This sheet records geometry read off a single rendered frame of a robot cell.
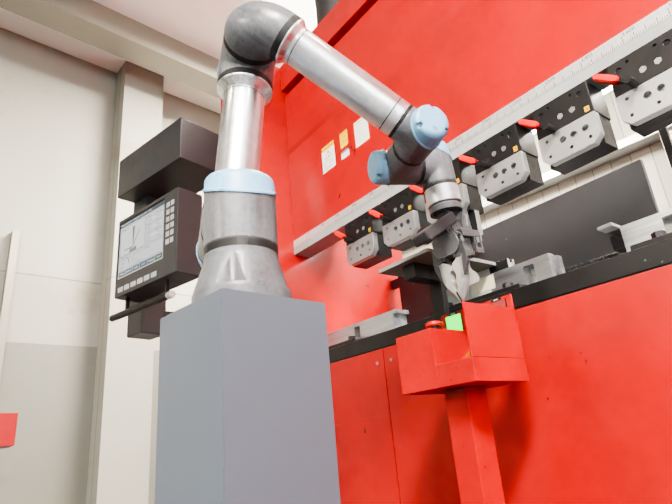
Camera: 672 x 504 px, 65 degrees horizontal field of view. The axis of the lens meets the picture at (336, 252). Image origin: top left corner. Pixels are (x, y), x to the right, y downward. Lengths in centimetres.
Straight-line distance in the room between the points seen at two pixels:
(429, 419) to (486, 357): 43
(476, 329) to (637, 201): 98
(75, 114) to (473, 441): 375
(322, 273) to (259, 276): 152
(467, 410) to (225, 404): 57
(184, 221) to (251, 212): 137
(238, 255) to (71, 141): 349
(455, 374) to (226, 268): 50
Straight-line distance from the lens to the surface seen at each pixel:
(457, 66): 175
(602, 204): 196
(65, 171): 409
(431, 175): 118
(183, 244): 214
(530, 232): 207
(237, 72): 114
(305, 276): 223
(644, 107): 135
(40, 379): 364
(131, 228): 246
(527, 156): 151
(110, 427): 355
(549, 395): 123
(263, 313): 73
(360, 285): 240
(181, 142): 236
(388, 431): 156
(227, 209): 82
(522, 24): 165
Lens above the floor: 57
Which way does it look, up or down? 20 degrees up
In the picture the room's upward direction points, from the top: 5 degrees counter-clockwise
